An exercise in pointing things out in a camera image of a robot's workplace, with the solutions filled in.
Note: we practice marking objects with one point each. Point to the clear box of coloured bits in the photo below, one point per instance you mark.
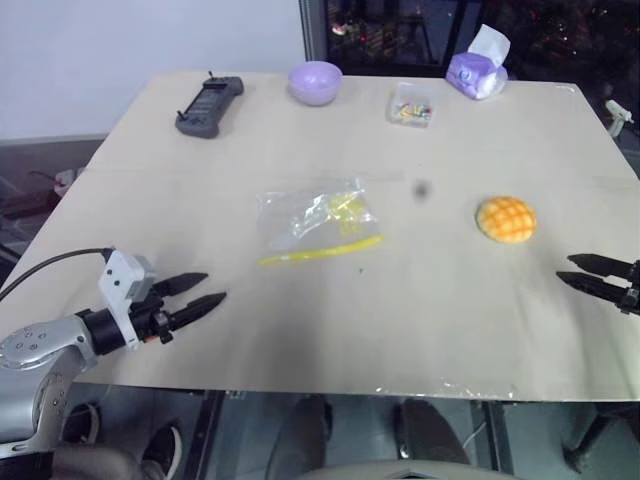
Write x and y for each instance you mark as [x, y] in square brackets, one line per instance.
[410, 106]

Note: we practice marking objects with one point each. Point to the dark window frame post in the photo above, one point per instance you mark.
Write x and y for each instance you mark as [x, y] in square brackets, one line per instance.
[312, 35]

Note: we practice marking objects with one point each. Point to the orange melon bun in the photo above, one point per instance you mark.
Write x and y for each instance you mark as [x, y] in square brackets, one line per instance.
[505, 220]

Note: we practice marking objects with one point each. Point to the red and white object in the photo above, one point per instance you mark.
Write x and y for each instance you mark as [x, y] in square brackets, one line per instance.
[60, 181]

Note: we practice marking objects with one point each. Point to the dark metal table leg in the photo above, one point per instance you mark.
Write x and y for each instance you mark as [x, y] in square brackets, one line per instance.
[207, 435]
[492, 435]

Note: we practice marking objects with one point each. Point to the black and white sneaker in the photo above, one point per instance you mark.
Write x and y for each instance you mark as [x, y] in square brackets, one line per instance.
[162, 447]

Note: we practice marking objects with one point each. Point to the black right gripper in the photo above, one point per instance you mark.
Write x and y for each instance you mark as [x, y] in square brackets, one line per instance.
[632, 295]

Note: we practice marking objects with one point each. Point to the purple tissue pack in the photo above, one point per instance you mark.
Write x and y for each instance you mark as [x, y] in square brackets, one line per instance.
[475, 75]

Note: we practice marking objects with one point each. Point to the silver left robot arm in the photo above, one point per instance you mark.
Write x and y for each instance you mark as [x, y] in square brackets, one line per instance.
[45, 345]

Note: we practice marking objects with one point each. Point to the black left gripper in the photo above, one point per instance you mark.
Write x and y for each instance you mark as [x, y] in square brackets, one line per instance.
[150, 315]

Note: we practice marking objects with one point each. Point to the black handheld remote controller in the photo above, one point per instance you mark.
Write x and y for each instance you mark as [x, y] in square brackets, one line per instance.
[207, 107]

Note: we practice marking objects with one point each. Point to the white clamp fixture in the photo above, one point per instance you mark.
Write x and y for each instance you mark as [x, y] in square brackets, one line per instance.
[617, 114]

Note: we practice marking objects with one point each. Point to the clear yellow-seal zip bag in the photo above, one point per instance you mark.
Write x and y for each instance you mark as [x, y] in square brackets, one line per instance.
[300, 215]

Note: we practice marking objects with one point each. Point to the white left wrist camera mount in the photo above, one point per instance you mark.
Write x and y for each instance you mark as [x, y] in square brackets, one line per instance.
[117, 277]

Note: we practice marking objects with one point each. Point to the dark rounded shape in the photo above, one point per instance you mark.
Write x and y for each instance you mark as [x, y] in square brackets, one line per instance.
[430, 432]

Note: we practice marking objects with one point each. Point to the clear tape strip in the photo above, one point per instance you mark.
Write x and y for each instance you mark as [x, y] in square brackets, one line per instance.
[450, 390]

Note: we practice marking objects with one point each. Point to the black floor stand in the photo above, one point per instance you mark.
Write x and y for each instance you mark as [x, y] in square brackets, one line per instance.
[595, 430]

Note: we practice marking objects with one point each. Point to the purple plastic bowl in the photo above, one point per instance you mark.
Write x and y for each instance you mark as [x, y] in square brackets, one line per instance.
[314, 82]

